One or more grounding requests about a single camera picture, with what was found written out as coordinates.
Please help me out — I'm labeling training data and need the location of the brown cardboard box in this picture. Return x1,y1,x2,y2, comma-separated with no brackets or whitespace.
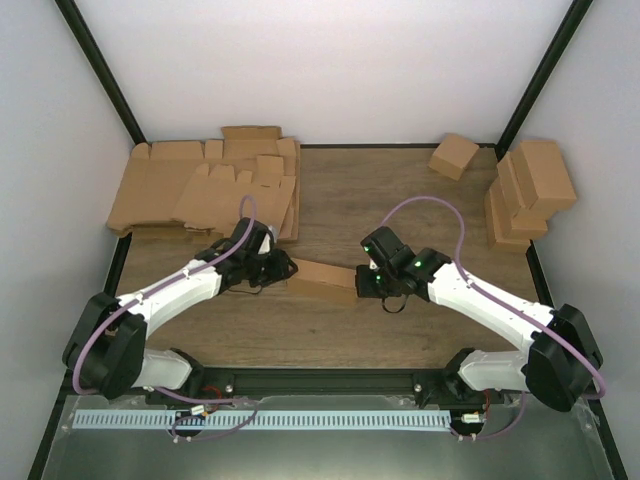
286,258,358,305

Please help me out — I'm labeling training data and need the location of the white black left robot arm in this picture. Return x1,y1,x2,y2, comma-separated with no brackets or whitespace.
62,217,298,404

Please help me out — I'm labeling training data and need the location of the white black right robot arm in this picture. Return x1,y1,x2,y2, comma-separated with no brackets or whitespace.
355,226,603,412

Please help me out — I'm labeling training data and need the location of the lower folded brown box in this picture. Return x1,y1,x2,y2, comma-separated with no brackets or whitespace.
484,186,530,253

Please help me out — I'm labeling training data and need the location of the folded brown box tilted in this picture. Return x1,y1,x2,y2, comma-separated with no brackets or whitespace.
428,133,479,181

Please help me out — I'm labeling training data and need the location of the top folded brown box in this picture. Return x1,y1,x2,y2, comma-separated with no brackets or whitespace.
512,140,577,219

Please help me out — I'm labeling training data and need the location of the stack of flat cardboard blanks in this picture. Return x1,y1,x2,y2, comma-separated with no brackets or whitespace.
106,126,301,243

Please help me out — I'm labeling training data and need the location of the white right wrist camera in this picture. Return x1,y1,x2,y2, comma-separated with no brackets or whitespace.
368,256,379,272

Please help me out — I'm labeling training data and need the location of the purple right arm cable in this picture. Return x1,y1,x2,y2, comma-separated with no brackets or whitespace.
379,196,609,401

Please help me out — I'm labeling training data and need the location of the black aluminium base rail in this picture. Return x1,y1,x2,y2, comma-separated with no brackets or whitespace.
144,367,451,401

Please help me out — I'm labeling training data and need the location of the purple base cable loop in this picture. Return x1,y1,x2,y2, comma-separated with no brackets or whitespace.
169,390,261,445

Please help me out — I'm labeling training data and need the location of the light blue slotted cable duct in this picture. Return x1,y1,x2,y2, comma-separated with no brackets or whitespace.
71,409,452,433

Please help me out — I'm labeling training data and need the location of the black right frame post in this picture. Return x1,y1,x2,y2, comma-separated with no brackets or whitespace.
494,0,593,161

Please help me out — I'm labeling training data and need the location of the black frame post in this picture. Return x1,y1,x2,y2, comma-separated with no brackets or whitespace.
54,0,147,145
494,0,593,161

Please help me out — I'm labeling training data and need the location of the black left frame post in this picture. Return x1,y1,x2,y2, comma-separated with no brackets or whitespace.
54,0,147,145

